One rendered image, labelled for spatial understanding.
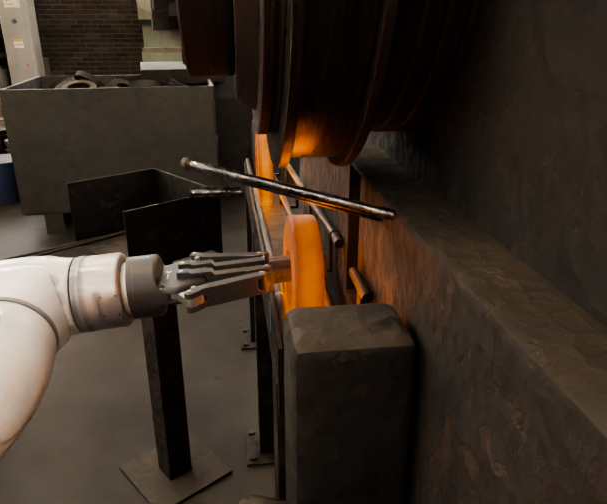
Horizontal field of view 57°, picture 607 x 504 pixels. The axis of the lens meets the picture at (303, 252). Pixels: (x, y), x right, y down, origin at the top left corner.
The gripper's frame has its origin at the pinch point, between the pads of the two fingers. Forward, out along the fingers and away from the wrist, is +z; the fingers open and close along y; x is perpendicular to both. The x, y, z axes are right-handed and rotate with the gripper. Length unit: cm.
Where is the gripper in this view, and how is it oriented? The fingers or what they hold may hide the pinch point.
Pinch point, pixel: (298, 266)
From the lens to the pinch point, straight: 69.4
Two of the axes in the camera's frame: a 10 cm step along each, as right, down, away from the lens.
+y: 1.3, 3.7, -9.2
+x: -0.8, -9.2, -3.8
